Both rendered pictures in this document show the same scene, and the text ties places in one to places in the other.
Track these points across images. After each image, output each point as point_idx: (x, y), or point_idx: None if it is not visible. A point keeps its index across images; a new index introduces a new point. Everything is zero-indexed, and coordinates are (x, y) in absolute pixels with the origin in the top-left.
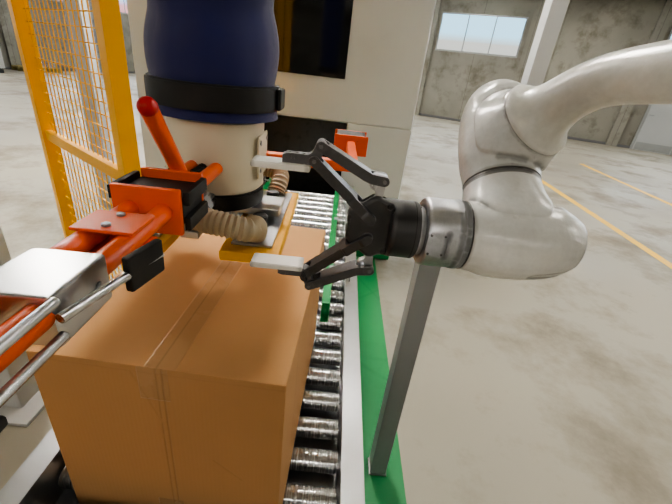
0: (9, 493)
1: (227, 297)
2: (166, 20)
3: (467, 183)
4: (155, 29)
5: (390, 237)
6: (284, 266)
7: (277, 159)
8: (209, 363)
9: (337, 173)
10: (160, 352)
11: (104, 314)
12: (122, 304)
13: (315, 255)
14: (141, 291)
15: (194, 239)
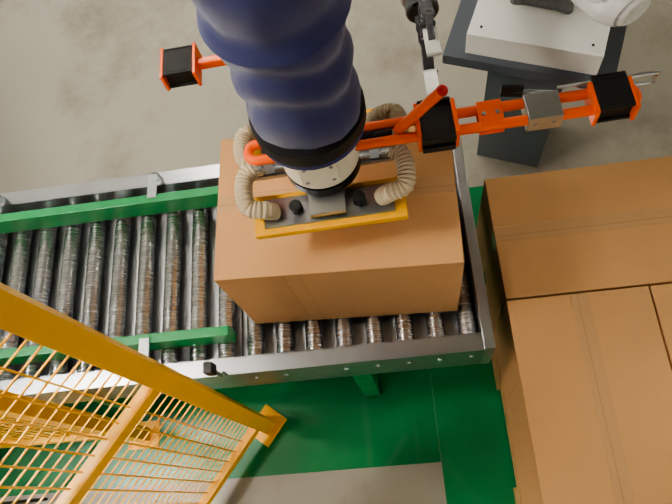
0: (469, 344)
1: (372, 177)
2: (349, 91)
3: None
4: (346, 106)
5: (437, 10)
6: (437, 76)
7: (431, 42)
8: (443, 159)
9: (421, 19)
10: (442, 189)
11: (417, 243)
12: (402, 239)
13: None
14: (383, 237)
15: (282, 245)
